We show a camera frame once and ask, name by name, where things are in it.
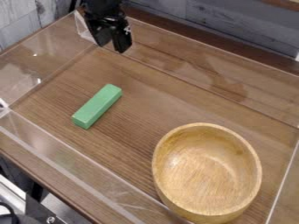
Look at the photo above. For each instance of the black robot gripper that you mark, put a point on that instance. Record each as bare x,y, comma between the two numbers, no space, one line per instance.
103,15

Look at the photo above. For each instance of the green rectangular block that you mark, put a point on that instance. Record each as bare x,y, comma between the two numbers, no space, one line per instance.
96,106

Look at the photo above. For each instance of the brown wooden bowl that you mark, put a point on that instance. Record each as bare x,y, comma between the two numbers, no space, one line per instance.
207,173

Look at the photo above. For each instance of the clear acrylic corner bracket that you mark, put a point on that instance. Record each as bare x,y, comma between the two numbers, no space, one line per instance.
83,31

